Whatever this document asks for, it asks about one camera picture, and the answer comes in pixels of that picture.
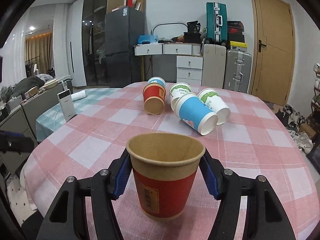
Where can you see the green white cup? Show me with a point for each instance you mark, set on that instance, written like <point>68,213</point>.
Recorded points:
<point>213,101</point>
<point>176,91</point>

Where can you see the teal suitcase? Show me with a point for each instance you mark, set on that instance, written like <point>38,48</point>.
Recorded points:
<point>216,23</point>

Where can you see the shoe rack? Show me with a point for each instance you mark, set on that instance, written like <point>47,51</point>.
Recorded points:
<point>314,116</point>

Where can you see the wooden door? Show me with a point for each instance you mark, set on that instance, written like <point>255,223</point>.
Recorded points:
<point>274,51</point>

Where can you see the large blue white paper cup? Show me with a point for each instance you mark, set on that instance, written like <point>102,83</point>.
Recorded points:
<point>190,109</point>

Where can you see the silver suitcase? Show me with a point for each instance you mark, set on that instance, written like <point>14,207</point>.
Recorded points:
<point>237,71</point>

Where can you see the lying red paper cup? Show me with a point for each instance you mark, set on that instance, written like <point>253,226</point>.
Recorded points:
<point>154,98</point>

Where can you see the dark glass cabinet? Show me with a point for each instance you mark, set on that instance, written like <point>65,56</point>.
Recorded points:
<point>93,39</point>

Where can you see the white drawer desk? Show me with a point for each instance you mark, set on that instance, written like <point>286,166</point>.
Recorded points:
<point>174,62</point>

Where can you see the green white cup right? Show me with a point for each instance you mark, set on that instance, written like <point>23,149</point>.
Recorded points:
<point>213,101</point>

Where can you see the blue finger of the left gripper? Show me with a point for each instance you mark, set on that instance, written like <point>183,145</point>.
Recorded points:
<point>15,142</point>

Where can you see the beige suitcase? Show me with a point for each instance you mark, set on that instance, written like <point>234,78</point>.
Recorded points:
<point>214,64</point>

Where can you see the white power bank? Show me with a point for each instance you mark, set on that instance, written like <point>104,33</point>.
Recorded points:
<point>66,104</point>

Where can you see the blue plastic bag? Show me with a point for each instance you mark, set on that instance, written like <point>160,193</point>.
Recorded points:
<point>147,39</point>

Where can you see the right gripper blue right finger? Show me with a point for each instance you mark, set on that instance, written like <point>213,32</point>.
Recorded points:
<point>265,215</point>

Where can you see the red kraft paper cup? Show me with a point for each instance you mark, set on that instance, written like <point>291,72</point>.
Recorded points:
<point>164,169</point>

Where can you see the stack of shoe boxes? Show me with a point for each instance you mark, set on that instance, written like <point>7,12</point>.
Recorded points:
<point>236,38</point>

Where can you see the small blue paper cup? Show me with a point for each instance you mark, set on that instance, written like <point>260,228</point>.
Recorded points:
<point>158,80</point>

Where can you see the pink checkered tablecloth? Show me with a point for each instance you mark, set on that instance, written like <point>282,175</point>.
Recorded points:
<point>252,142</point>

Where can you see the black refrigerator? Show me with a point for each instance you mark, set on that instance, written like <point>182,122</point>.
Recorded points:
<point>123,28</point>

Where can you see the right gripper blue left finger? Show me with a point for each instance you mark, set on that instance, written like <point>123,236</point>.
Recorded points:
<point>66,217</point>

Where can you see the green white cup left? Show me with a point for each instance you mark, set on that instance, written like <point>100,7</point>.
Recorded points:
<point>176,91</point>

